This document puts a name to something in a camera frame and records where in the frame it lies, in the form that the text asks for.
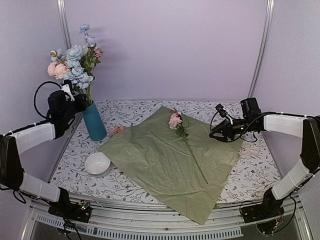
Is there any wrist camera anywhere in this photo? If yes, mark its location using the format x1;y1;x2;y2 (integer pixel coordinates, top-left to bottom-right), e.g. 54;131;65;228
215;103;234;125
60;80;75;102

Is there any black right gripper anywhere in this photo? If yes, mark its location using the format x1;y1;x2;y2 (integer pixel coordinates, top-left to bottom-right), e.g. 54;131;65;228
209;117;256;142

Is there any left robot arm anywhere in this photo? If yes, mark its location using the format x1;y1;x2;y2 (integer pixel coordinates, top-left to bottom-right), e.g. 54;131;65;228
0;89;87;217

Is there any aluminium front rail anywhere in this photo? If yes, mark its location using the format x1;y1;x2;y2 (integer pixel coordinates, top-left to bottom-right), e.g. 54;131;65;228
22;192;313;240

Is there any pink flower stem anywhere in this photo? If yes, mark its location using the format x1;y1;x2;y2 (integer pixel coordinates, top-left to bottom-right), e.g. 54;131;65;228
47;61;69;80

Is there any right aluminium frame post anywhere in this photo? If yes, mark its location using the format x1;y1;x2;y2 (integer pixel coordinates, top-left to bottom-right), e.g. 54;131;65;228
247;0;275;98

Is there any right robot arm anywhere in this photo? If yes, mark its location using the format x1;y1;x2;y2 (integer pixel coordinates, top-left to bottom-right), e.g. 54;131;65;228
209;97;320;218

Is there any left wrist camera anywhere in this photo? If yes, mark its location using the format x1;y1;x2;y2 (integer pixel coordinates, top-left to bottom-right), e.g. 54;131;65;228
60;80;75;102

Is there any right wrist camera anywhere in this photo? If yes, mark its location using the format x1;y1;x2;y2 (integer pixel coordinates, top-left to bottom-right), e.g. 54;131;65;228
215;103;234;125

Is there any white flower stem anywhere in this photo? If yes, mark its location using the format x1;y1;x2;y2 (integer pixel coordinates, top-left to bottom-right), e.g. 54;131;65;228
50;48;66;63
81;44;104;106

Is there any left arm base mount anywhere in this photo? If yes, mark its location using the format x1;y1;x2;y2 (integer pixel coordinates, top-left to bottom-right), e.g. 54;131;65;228
47;200;92;223

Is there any blue hydrangea stem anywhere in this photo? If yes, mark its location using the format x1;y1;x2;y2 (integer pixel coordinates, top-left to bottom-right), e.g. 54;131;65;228
63;44;94;106

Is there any black left camera cable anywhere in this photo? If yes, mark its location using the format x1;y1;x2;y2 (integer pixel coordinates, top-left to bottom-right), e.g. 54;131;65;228
33;81;63;120

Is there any beige printed ribbon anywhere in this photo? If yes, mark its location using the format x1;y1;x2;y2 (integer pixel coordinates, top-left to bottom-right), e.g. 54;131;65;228
242;145;261;154

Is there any blue flower stem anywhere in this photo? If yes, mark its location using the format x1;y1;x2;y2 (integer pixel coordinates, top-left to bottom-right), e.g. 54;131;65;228
79;23;97;89

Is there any black right camera cable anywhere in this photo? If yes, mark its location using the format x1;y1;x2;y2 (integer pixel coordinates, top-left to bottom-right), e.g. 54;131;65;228
208;111;263;145

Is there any teal cylindrical vase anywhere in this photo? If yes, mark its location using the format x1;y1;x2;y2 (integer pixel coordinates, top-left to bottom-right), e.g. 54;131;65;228
82;102;107;141

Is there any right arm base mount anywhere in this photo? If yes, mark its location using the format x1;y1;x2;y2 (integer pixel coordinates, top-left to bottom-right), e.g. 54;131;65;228
239;200;285;223

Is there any green tissue paper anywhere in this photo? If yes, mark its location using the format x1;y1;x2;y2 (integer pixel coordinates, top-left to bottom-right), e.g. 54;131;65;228
100;106;243;225

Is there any black camera cable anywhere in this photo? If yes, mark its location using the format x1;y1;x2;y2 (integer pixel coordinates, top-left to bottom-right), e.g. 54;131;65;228
33;81;63;120
208;111;263;145

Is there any pink rose stem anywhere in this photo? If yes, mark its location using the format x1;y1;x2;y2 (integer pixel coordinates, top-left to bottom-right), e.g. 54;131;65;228
168;108;208;184

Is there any floral patterned table mat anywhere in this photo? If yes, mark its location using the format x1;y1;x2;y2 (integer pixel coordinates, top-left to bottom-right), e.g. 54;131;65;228
50;100;281;204

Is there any white bowl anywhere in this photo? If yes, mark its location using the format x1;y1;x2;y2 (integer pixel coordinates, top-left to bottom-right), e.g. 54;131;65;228
84;152;111;177

